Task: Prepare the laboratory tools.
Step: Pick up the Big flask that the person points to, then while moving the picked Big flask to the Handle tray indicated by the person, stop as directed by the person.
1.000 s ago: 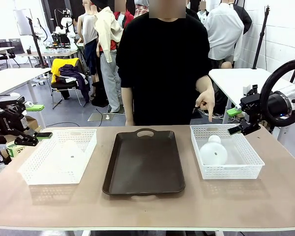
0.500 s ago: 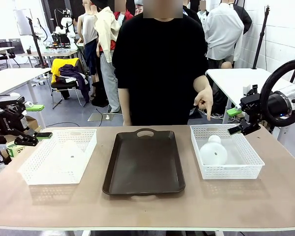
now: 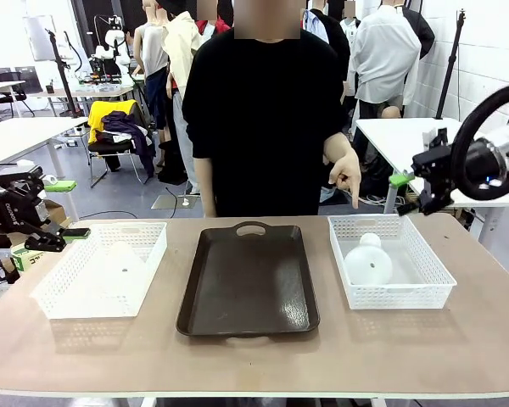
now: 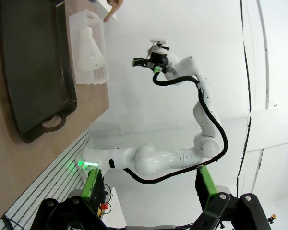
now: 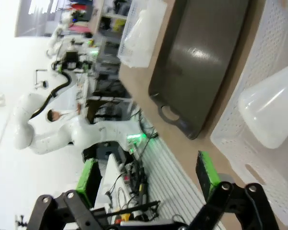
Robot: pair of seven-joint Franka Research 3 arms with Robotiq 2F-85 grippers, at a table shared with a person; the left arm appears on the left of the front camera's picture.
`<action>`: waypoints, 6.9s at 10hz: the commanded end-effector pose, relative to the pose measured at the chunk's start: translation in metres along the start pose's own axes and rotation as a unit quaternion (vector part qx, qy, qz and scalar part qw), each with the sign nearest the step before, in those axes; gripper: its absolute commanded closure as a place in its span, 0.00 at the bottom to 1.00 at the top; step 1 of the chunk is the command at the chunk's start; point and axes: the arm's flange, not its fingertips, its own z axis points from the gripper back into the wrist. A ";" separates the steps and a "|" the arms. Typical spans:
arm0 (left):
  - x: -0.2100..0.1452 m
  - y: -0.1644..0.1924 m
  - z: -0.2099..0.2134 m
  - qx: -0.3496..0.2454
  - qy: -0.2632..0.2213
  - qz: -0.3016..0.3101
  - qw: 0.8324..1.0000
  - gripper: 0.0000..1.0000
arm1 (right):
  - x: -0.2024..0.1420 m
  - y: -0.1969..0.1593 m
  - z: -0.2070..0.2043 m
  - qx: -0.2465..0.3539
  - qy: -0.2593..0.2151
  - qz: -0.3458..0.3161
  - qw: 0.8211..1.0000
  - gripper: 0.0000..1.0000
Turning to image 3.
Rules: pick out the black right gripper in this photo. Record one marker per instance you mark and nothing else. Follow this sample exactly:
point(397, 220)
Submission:
point(437, 169)

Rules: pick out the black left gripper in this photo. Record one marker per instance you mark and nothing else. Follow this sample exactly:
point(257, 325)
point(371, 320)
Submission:
point(8, 207)

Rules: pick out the translucent white conical flask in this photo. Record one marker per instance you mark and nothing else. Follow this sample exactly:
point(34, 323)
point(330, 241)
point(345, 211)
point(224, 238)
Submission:
point(367, 265)

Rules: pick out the person's left forearm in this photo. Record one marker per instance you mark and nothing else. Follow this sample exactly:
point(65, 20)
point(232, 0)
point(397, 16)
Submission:
point(337, 142)

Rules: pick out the person's right forearm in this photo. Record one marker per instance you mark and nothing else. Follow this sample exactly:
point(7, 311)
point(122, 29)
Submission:
point(205, 186)

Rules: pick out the person's left hand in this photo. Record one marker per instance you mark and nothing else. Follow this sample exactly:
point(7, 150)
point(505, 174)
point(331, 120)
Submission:
point(345, 169)

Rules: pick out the brown cardboard box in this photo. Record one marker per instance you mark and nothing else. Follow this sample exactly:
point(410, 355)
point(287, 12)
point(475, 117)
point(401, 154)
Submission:
point(57, 212)

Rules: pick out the green and white carton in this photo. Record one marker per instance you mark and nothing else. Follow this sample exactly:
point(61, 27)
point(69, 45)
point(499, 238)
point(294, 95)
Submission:
point(27, 258)

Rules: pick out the white table with metal legs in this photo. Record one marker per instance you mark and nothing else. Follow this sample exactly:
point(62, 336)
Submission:
point(403, 135)

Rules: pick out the long white table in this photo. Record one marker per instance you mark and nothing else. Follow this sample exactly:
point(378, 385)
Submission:
point(21, 135)

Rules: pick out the translucent white cone funnel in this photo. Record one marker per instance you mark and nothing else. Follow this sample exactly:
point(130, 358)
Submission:
point(123, 265)

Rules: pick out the white perforated basket with cone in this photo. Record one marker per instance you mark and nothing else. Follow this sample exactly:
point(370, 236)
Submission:
point(97, 297)

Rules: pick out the chair piled with clothes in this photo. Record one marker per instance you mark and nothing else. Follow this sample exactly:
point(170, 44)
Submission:
point(123, 140)

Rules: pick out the white perforated basket with label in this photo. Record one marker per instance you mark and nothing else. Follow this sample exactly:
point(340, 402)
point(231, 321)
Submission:
point(407, 294)

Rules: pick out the yellow garment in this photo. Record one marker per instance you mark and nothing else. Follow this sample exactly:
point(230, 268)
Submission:
point(97, 114)

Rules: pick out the dark purple garment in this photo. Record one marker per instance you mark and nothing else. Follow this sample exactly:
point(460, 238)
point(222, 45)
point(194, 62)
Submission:
point(127, 127)

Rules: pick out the metal floor socket plate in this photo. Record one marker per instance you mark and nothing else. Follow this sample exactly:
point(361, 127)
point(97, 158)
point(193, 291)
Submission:
point(169, 202)

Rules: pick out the black office chair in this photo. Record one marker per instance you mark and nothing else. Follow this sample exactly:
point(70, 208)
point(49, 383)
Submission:
point(12, 91)

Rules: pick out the black tripod stand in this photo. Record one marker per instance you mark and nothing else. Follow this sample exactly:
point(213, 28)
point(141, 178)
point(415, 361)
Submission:
point(63, 76)

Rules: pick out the tall black light stand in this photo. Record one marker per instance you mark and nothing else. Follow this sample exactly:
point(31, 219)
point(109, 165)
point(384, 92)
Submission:
point(449, 63)

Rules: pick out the mannequin in white shirt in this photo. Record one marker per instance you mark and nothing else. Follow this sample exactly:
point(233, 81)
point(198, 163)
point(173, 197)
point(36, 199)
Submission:
point(386, 55)

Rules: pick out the person's black sweater torso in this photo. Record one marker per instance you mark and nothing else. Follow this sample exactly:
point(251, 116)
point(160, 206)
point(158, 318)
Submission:
point(263, 127)

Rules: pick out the black photo umbrella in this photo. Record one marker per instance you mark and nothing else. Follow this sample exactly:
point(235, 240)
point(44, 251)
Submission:
point(420, 29)

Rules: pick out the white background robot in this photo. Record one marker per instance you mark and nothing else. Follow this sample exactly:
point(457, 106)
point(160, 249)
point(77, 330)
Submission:
point(112, 46)

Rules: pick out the mannequin in grey tank top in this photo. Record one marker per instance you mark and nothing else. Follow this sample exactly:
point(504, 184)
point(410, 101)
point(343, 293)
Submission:
point(152, 63)

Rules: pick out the dark brown plastic tray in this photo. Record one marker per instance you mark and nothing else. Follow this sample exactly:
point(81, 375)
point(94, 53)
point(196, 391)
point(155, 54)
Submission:
point(248, 280)

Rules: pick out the mannequin in cream jacket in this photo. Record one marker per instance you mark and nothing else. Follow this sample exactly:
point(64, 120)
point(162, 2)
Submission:
point(180, 63)

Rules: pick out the mannequin in red top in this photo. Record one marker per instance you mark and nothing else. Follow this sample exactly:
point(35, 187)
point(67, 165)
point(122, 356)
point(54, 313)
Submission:
point(212, 27)

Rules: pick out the white board on wall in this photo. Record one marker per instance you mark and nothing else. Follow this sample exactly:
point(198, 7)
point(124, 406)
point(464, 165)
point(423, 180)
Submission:
point(40, 38)

